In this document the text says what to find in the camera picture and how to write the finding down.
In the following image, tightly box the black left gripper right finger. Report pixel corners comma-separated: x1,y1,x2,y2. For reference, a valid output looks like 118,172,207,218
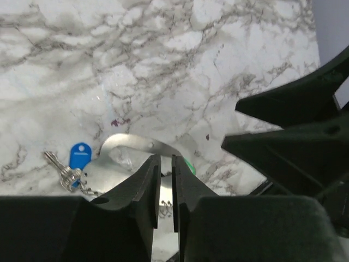
172,156,338,261

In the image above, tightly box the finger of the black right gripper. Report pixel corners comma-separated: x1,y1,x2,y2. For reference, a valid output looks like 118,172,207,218
235,48,348,128
221,114,348,195

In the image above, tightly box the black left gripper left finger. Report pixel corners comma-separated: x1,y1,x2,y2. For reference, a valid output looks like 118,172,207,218
1,155,161,261

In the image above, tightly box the green key tag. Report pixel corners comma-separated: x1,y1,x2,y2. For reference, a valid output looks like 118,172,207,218
184,158,196,175

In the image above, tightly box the silver key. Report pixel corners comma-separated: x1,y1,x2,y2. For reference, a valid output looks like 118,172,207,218
44,151,82,193

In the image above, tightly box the blue key tag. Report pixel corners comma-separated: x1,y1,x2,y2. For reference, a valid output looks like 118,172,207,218
69,142,92,192

